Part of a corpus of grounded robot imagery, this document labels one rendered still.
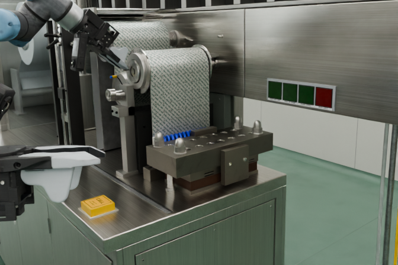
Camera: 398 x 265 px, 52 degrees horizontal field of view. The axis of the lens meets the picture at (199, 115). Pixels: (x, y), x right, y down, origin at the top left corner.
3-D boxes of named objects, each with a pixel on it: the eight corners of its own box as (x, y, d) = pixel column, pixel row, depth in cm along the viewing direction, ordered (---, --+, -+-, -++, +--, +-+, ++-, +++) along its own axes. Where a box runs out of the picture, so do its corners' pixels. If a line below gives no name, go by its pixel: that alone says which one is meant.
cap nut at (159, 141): (151, 145, 125) (150, 131, 124) (161, 143, 128) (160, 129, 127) (157, 148, 123) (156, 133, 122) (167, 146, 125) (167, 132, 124)
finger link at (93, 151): (106, 184, 57) (36, 190, 55) (104, 142, 57) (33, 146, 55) (106, 189, 54) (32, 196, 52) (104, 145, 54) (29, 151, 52)
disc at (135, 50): (123, 76, 139) (132, 38, 131) (124, 76, 140) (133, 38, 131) (143, 103, 131) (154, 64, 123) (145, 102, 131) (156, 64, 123)
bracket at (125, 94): (114, 174, 139) (108, 85, 132) (131, 170, 143) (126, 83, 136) (121, 178, 135) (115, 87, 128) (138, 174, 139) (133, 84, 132)
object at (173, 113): (153, 151, 133) (150, 96, 129) (208, 138, 147) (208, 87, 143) (154, 152, 132) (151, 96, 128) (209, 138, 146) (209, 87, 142)
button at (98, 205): (80, 209, 113) (80, 200, 112) (104, 202, 117) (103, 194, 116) (91, 217, 107) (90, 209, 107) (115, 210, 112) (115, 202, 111)
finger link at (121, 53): (140, 57, 128) (117, 38, 123) (130, 72, 127) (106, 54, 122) (135, 57, 131) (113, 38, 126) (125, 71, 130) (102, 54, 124)
